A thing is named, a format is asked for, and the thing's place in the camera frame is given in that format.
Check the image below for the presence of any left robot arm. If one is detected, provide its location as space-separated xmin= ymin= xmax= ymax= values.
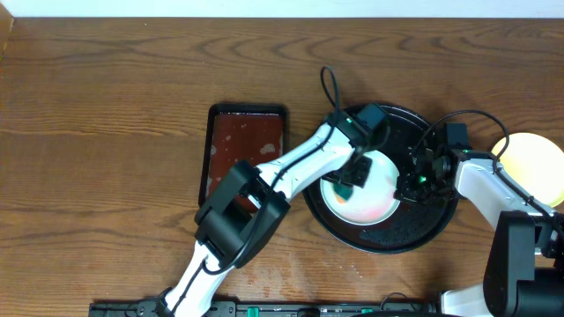
xmin=157 ymin=109 xmax=386 ymax=316

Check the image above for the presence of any pale green plate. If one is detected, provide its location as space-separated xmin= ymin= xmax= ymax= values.
xmin=320 ymin=151 xmax=400 ymax=225

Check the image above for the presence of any round black serving tray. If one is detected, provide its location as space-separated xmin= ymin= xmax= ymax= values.
xmin=302 ymin=104 xmax=458 ymax=254

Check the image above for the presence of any yellow plate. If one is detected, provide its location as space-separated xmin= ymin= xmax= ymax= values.
xmin=501 ymin=132 xmax=564 ymax=207

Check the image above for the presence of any black rectangular water tray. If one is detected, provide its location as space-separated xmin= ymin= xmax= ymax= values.
xmin=198 ymin=102 xmax=288 ymax=205

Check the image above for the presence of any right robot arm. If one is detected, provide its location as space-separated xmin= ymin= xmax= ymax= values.
xmin=395 ymin=149 xmax=563 ymax=316

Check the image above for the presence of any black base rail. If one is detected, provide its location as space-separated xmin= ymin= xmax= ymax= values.
xmin=88 ymin=299 xmax=441 ymax=317

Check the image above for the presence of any green scouring sponge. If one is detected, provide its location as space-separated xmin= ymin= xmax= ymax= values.
xmin=332 ymin=183 xmax=353 ymax=203

